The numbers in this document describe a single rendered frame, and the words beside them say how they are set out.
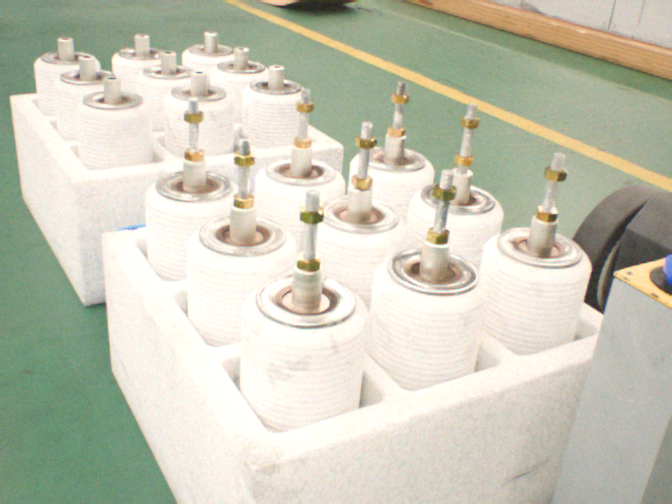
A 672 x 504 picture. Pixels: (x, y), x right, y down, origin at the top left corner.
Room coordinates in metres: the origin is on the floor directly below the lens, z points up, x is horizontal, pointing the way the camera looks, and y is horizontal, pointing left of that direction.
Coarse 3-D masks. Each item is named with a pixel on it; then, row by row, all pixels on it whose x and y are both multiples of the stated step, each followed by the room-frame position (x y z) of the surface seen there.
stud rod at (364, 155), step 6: (366, 126) 0.64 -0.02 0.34; (372, 126) 0.65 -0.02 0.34; (366, 132) 0.64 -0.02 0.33; (366, 138) 0.64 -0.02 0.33; (360, 150) 0.65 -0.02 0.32; (366, 150) 0.64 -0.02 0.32; (360, 156) 0.65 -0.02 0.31; (366, 156) 0.64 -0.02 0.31; (360, 162) 0.65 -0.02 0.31; (366, 162) 0.65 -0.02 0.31; (360, 168) 0.65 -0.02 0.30; (366, 168) 0.65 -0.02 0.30; (360, 174) 0.64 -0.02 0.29; (366, 174) 0.65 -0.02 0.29
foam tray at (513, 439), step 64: (128, 256) 0.66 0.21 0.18; (128, 320) 0.63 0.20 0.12; (128, 384) 0.65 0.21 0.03; (192, 384) 0.48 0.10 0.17; (384, 384) 0.49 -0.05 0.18; (448, 384) 0.49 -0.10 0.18; (512, 384) 0.50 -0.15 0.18; (576, 384) 0.54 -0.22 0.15; (192, 448) 0.48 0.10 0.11; (256, 448) 0.40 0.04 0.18; (320, 448) 0.41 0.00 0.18; (384, 448) 0.44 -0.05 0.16; (448, 448) 0.47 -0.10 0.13; (512, 448) 0.51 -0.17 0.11
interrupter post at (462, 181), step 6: (456, 168) 0.72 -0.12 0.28; (456, 174) 0.70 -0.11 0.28; (462, 174) 0.70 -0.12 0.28; (468, 174) 0.70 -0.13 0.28; (456, 180) 0.70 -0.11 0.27; (462, 180) 0.70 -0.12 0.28; (468, 180) 0.70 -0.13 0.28; (456, 186) 0.70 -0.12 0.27; (462, 186) 0.70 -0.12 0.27; (468, 186) 0.70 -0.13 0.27; (462, 192) 0.70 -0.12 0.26; (468, 192) 0.70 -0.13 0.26; (456, 198) 0.70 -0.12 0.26; (462, 198) 0.70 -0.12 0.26; (468, 198) 0.71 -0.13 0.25
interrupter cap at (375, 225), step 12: (324, 204) 0.66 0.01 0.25; (336, 204) 0.67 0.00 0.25; (372, 204) 0.67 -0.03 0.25; (384, 204) 0.67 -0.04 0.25; (324, 216) 0.63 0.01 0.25; (336, 216) 0.64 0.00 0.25; (372, 216) 0.65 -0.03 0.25; (384, 216) 0.65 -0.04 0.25; (396, 216) 0.65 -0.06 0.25; (336, 228) 0.62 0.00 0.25; (348, 228) 0.61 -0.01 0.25; (360, 228) 0.62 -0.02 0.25; (372, 228) 0.62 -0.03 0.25; (384, 228) 0.62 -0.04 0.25
